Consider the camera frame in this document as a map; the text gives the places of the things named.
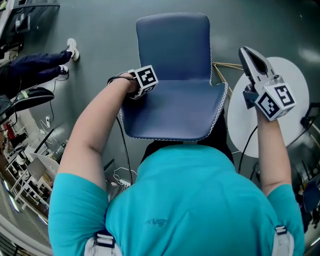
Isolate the blue leather chair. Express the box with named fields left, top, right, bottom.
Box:
left=119, top=12, right=229, bottom=142

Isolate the wooden table leg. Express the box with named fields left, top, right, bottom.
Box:
left=212, top=61, right=245, bottom=71
left=213, top=64, right=234, bottom=95

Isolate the round white table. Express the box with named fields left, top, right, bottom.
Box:
left=226, top=56, right=311, bottom=159

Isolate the black office chair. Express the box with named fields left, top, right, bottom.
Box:
left=9, top=86, right=56, bottom=114

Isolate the person's left forearm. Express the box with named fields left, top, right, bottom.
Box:
left=57, top=74, right=140, bottom=191

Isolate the person's right forearm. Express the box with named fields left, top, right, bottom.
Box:
left=255, top=115, right=294, bottom=197

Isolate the small white power strip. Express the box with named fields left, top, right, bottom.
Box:
left=39, top=115, right=52, bottom=131

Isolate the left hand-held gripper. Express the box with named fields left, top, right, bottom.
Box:
left=126, top=64, right=159, bottom=101

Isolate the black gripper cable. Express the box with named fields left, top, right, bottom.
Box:
left=237, top=124, right=259, bottom=175
left=107, top=71, right=136, bottom=186

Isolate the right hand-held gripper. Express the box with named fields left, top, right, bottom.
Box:
left=238, top=46, right=297, bottom=122

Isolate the dark blue chair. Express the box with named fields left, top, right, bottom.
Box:
left=300, top=174, right=320, bottom=214

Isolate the silver laptop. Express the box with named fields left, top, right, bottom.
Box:
left=26, top=157, right=48, bottom=181

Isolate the person's teal shirt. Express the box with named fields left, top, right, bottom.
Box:
left=47, top=144, right=306, bottom=256

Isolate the black metal stand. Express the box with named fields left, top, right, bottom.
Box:
left=299, top=102, right=320, bottom=130

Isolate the grey harness strap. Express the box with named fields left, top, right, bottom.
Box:
left=84, top=229, right=122, bottom=256
left=270, top=224, right=296, bottom=256

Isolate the black cabinet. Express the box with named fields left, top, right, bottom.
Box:
left=0, top=0, right=61, bottom=50

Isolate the white shelf rack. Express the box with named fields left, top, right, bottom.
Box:
left=4, top=146, right=61, bottom=211

